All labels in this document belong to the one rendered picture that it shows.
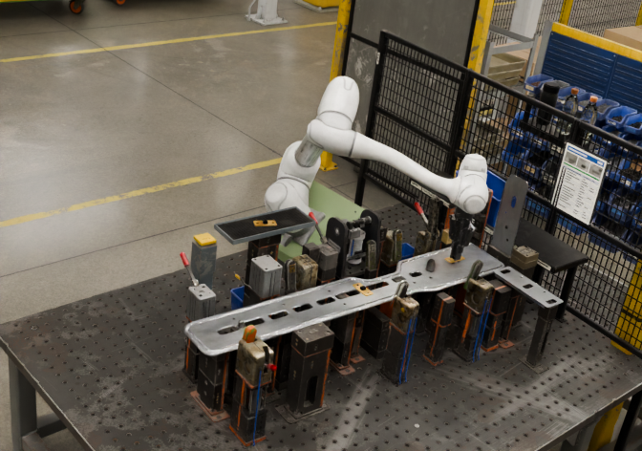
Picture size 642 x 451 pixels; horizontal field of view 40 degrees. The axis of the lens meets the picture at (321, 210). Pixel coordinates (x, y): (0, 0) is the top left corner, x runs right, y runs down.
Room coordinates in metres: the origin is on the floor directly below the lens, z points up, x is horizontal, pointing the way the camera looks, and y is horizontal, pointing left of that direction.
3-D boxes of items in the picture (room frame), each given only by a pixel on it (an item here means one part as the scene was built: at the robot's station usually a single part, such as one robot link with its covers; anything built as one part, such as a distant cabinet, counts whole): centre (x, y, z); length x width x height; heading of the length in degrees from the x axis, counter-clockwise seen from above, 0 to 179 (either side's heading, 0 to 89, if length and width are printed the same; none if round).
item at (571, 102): (3.61, -0.99, 1.53); 0.06 x 0.06 x 0.20
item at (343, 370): (2.78, -0.13, 0.84); 0.17 x 0.06 x 0.29; 39
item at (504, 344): (3.07, -0.80, 0.84); 0.11 x 0.06 x 0.29; 39
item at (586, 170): (3.40, -1.04, 1.30); 0.23 x 0.02 x 0.31; 39
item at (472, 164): (3.11, -0.55, 1.39); 0.13 x 0.11 x 0.16; 177
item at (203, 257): (2.78, 0.40, 0.92); 0.08 x 0.08 x 0.44; 39
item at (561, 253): (3.56, -0.76, 1.01); 0.90 x 0.22 x 0.03; 39
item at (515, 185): (3.29, -0.76, 1.17); 0.12 x 0.01 x 0.34; 39
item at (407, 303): (2.74, -0.35, 0.87); 0.12 x 0.09 x 0.35; 39
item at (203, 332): (2.81, -0.18, 1.00); 1.38 x 0.22 x 0.02; 129
